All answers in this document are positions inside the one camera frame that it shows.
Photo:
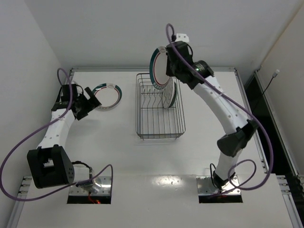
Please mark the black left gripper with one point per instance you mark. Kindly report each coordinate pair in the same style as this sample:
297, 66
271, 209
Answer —
87, 102

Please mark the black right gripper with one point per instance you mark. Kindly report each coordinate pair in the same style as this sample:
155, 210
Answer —
173, 67

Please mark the white plate green red rim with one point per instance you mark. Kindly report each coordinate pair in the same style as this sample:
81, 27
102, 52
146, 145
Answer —
109, 95

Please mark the white plate red teal rim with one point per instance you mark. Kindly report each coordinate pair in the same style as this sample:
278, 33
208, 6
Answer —
158, 67

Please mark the white plate with teal rim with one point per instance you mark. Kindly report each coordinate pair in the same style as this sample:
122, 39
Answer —
169, 94

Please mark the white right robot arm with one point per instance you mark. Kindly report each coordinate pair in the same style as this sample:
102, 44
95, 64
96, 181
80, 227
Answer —
238, 129

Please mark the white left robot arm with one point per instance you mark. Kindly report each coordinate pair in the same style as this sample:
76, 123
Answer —
49, 163

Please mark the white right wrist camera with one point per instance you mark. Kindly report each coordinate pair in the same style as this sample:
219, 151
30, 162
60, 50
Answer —
180, 37

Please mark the grey wire dish rack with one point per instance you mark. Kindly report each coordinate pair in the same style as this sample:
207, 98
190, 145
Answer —
153, 122

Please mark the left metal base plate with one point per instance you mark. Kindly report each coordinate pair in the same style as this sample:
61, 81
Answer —
100, 186

